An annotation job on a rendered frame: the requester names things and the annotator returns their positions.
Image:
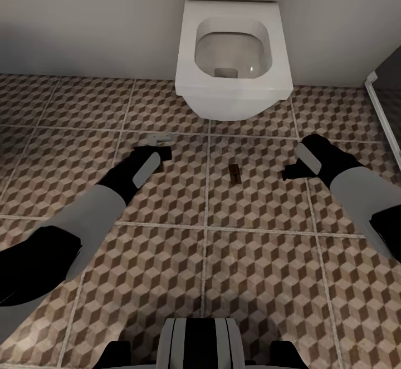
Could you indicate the robot trunk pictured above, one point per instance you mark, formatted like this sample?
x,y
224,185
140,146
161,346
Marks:
x,y
200,343

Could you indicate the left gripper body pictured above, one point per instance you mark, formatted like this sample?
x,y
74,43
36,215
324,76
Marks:
x,y
165,152

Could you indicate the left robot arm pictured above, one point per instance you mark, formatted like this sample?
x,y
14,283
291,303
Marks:
x,y
62,247

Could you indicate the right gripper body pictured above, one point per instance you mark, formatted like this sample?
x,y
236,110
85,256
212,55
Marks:
x,y
294,171

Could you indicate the mousetrap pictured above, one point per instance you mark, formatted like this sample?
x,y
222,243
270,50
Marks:
x,y
160,169
235,175

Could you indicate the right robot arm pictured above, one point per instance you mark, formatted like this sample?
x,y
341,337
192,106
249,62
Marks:
x,y
372,202

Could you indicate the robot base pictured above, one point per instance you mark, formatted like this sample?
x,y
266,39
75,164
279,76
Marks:
x,y
283,355

